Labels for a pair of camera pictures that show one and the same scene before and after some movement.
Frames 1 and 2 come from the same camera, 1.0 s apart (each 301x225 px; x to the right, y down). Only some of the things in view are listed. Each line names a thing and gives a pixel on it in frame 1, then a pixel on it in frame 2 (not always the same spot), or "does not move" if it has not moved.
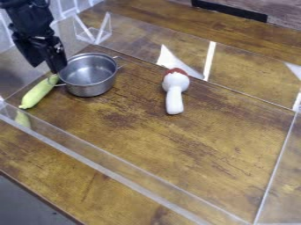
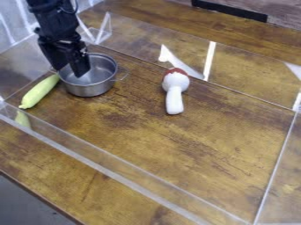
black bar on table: (230, 10) does not move
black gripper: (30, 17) -> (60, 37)
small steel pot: (89, 74) does not move
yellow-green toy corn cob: (37, 90) does not move
